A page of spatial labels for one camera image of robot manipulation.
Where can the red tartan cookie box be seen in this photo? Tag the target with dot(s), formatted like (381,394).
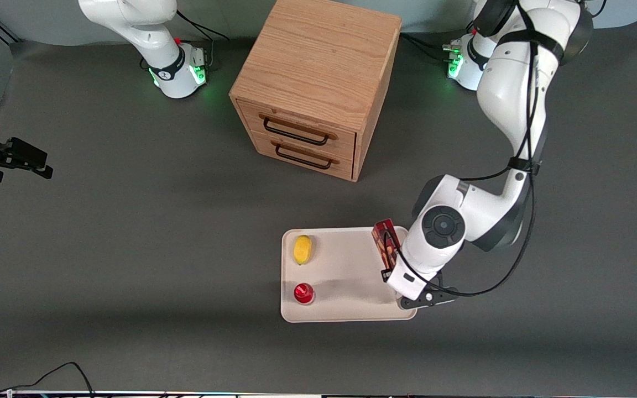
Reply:
(386,237)

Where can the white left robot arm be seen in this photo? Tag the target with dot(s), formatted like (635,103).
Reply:
(509,88)

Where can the white rectangular tray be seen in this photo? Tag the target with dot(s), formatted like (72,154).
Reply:
(346,276)

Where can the small red can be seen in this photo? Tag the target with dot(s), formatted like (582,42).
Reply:
(303,293)

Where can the yellow lemon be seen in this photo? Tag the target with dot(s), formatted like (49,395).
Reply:
(303,250)

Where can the wooden drawer front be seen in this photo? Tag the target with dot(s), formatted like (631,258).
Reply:
(304,159)
(296,124)

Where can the wooden drawer cabinet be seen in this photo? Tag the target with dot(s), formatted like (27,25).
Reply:
(318,61)

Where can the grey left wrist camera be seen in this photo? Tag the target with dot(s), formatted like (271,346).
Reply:
(429,298)

